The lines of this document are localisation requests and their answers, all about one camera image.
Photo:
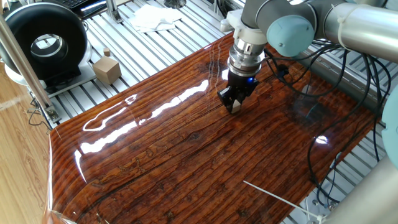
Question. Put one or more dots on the black round duct fan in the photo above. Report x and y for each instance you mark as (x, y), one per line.
(18, 34)

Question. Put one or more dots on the aluminium frame post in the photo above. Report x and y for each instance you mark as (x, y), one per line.
(28, 71)

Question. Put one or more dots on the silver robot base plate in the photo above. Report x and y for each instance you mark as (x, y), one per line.
(314, 208)

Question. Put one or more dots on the dark round metal object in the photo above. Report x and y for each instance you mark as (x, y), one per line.
(174, 3)

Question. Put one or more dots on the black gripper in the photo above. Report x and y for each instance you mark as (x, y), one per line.
(241, 84)

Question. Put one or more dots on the large wooden cube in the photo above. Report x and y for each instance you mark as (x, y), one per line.
(107, 71)

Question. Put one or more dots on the short aluminium bracket post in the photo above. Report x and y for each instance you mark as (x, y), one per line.
(113, 12)

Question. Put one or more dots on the glossy wood grain mat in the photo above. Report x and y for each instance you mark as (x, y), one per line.
(186, 140)

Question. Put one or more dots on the black keyboard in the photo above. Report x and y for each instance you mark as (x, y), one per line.
(74, 3)

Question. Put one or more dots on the white fan base plate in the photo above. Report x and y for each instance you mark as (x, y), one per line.
(84, 74)

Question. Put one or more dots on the white cloth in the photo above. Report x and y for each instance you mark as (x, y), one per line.
(154, 18)

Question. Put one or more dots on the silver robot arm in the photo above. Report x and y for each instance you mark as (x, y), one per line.
(357, 28)

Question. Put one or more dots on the tiny wooden cube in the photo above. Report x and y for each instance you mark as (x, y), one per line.
(107, 52)

